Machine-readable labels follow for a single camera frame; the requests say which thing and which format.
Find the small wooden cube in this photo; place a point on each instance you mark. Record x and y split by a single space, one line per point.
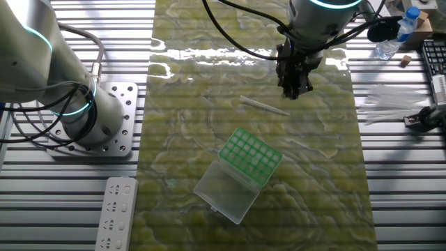
406 61

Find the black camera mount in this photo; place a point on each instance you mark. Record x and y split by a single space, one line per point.
426 116

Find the white power strip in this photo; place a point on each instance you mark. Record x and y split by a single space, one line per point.
116 212

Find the white box with black knob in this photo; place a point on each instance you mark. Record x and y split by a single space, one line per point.
416 5

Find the clear water bottle blue cap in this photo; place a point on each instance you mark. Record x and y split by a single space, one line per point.
406 29

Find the cardboard box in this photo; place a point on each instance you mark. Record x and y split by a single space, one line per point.
423 33

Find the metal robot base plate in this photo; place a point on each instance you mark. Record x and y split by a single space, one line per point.
127 104

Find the green marble pattern mat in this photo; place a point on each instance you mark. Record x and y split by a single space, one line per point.
313 174

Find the black keyboard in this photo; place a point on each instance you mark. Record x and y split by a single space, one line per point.
435 55

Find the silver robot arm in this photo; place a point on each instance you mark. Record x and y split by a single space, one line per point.
28 52

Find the green pipette tip holder box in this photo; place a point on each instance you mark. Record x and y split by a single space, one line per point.
251 157

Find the pile of clear pipette tips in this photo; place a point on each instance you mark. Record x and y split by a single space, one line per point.
390 104

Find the large clear pipette tip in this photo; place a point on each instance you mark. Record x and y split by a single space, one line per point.
259 105

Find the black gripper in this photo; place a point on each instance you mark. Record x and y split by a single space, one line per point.
294 66

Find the ribbed silver depth camera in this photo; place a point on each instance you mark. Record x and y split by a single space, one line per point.
439 89

